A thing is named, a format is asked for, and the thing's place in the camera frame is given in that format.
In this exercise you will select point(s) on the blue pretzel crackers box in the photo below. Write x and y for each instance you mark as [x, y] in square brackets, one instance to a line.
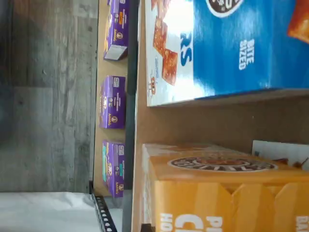
[217, 48]

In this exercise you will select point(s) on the purple Annie's box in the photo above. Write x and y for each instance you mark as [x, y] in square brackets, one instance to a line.
[117, 29]
[113, 169]
[113, 104]

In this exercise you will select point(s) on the brown wooden shelf board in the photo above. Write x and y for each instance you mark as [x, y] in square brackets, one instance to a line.
[193, 120]
[108, 67]

